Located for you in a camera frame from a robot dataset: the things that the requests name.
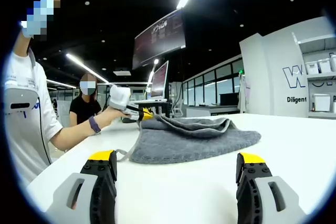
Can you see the white hanging coat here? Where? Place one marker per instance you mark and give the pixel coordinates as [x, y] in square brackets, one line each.
[243, 93]

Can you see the person in white shirt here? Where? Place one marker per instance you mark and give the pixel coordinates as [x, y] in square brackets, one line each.
[23, 140]

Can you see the large overhead screen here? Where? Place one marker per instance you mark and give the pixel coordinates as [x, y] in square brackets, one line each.
[160, 37]

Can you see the grey towel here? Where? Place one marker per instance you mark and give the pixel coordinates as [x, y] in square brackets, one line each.
[189, 142]

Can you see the white chest device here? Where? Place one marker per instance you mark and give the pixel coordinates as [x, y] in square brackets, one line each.
[21, 100]

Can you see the purple wristband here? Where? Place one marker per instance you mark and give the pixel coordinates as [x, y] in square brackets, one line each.
[94, 125]

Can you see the person's left hand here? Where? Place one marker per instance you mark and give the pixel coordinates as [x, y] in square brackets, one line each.
[113, 116]

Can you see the row of white storage boxes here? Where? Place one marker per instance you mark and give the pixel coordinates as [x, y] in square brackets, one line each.
[321, 102]

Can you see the grey metal shelf rack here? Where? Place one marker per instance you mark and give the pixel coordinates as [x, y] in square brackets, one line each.
[319, 77]

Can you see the dark monitor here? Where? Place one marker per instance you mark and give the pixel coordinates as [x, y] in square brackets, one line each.
[229, 100]

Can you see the monitor with pink screen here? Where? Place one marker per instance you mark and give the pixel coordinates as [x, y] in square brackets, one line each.
[159, 81]

